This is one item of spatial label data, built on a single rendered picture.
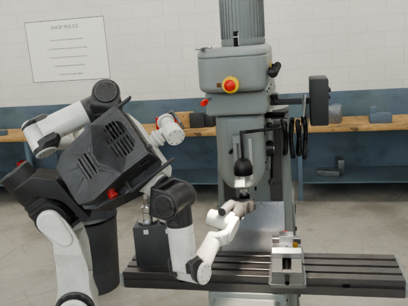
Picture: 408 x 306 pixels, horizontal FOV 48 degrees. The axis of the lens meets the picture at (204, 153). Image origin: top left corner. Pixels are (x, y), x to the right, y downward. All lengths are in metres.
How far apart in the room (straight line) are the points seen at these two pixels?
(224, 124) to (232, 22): 0.47
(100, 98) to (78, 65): 5.17
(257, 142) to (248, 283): 0.62
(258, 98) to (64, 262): 0.92
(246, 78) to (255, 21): 0.45
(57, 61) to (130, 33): 1.17
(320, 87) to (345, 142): 4.19
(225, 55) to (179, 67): 4.61
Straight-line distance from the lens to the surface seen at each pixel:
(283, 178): 2.34
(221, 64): 1.67
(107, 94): 1.61
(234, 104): 1.77
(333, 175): 5.73
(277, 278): 1.91
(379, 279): 2.03
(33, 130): 1.69
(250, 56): 1.66
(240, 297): 2.06
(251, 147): 1.83
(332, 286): 2.03
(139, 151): 1.40
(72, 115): 1.64
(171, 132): 1.55
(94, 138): 1.47
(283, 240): 2.03
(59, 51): 6.88
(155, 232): 2.09
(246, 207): 1.90
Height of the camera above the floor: 1.91
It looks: 13 degrees down
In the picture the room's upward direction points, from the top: 4 degrees counter-clockwise
